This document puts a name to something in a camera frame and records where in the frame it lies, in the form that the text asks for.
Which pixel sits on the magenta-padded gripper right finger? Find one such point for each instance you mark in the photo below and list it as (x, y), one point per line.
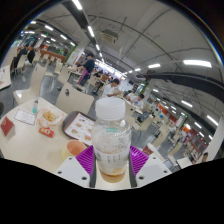
(141, 161)

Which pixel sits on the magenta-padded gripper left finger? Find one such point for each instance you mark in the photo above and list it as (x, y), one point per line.
(81, 160)

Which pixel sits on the clear white-capped drink bottle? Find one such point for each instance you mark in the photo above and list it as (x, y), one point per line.
(111, 136)

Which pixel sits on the yellow mug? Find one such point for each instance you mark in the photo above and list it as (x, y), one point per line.
(75, 147)

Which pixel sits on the printed menu tray liner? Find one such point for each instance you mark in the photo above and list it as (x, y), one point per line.
(80, 128)

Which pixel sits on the dark brown food tray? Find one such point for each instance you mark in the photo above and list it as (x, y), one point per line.
(68, 121)

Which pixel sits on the beige chair with round hole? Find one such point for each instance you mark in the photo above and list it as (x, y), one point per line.
(129, 110)
(76, 100)

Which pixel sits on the paper wrapper with fries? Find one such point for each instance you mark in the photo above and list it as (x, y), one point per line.
(50, 116)

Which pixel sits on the person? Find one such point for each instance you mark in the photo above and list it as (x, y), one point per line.
(31, 55)
(110, 89)
(204, 157)
(20, 55)
(88, 66)
(139, 101)

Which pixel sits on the small clear pump bottle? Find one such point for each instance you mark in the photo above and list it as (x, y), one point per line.
(35, 107)

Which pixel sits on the white printed card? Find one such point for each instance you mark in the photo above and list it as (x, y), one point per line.
(25, 117)

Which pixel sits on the beige cafeteria chairs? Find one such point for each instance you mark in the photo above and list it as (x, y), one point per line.
(65, 76)

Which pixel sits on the white cafeteria chair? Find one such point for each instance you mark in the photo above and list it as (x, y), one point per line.
(33, 83)

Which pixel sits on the ceiling strip lights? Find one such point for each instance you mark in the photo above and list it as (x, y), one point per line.
(196, 62)

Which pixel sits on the neighbouring beige table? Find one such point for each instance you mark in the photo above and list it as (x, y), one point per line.
(4, 76)

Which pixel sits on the ceiling air conditioner unit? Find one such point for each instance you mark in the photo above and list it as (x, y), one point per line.
(109, 36)

